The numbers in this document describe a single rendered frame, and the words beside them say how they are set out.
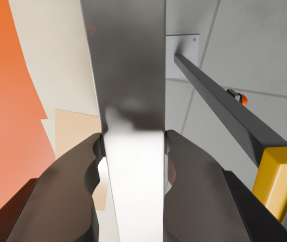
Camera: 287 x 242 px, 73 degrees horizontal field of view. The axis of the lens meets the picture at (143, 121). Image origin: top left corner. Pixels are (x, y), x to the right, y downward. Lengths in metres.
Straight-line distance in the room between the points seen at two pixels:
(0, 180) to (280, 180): 0.26
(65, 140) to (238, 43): 1.11
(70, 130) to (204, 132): 1.20
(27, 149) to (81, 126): 0.05
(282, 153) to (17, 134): 0.24
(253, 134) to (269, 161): 0.12
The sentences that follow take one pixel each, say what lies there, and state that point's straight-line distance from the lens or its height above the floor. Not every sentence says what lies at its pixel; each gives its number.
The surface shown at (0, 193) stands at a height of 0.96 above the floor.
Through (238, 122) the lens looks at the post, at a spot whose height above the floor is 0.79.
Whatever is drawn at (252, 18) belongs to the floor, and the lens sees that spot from 1.22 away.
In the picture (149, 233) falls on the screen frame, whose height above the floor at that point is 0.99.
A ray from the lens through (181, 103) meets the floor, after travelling 1.20.
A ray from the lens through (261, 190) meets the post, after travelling 0.25.
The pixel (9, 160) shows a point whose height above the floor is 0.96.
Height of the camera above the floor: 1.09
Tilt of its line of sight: 63 degrees down
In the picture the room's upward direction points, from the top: 179 degrees clockwise
